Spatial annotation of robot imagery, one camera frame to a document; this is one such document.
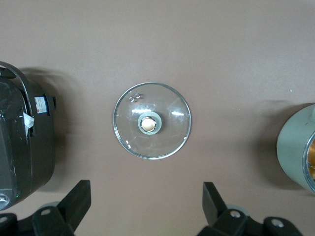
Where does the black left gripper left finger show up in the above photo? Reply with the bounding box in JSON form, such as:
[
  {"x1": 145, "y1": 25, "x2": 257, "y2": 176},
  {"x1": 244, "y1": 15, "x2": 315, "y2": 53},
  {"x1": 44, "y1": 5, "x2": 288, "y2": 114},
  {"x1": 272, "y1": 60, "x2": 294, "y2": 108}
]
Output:
[{"x1": 0, "y1": 179, "x2": 91, "y2": 236}]

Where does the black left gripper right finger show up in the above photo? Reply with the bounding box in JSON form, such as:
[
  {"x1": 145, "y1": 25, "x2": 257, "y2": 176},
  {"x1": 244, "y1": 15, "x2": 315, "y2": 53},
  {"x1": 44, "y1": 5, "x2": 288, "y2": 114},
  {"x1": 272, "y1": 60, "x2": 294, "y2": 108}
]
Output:
[{"x1": 196, "y1": 181, "x2": 308, "y2": 236}]

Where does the yellow corn cob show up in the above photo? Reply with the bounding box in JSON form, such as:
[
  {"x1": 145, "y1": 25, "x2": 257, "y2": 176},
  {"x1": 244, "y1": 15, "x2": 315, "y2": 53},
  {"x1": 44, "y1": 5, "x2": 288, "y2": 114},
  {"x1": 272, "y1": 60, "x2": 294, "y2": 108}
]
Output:
[{"x1": 306, "y1": 137, "x2": 315, "y2": 179}]

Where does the glass lid with copper knob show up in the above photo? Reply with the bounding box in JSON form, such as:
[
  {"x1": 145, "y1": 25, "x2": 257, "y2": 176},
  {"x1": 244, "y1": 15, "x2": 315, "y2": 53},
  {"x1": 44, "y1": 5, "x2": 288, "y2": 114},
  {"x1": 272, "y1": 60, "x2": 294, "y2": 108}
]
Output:
[{"x1": 113, "y1": 82, "x2": 192, "y2": 160}]

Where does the small steel pot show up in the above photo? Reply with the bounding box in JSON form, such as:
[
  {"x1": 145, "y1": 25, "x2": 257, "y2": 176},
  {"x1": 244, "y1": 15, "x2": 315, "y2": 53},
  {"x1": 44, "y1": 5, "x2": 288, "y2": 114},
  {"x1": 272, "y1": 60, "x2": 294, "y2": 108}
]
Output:
[{"x1": 277, "y1": 103, "x2": 315, "y2": 193}]

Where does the black rice cooker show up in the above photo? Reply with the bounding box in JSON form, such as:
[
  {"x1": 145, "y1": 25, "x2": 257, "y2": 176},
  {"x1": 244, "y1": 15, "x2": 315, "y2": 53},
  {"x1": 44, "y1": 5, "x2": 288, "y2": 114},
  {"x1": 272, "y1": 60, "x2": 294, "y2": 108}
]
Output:
[{"x1": 0, "y1": 60, "x2": 57, "y2": 211}]

